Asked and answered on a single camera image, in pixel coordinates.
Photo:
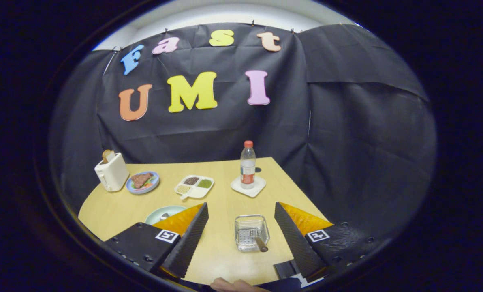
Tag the clear bottle with red cap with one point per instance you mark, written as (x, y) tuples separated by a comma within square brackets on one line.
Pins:
[(248, 166)]

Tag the pale green plate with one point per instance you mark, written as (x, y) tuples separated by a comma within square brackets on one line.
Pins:
[(172, 211)]

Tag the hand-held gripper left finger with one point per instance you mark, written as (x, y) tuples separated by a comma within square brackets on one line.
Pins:
[(191, 243)]

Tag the white square coaster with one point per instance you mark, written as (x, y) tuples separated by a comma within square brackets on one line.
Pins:
[(258, 187)]

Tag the blue rimmed plate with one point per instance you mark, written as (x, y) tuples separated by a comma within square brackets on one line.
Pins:
[(152, 187)]

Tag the brown meat slice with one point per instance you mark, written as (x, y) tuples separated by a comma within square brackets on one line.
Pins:
[(141, 179)]

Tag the white divided dish with grains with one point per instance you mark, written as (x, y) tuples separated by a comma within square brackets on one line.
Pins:
[(195, 187)]

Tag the clear square basket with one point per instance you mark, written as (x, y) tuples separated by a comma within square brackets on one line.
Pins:
[(243, 227)]

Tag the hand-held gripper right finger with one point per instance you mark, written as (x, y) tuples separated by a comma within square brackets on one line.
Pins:
[(296, 243)]

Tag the white toaster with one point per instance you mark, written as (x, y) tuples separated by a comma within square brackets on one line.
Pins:
[(114, 174)]

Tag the white chair with black armrest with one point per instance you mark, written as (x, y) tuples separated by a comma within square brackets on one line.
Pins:
[(286, 269)]

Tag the toasted bread slice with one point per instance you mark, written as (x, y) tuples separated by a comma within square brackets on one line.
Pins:
[(107, 155)]

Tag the black backdrop cloth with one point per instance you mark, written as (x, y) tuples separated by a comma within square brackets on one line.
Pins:
[(359, 134)]

